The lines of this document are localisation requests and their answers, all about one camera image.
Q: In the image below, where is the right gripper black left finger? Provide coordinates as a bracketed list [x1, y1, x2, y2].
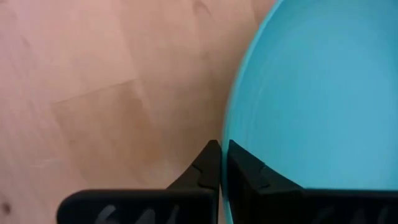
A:
[56, 139, 222, 224]

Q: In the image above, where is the blue ribbed bowl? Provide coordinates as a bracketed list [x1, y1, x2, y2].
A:
[221, 0, 398, 224]

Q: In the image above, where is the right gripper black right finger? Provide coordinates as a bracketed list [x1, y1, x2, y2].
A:
[226, 139, 398, 224]

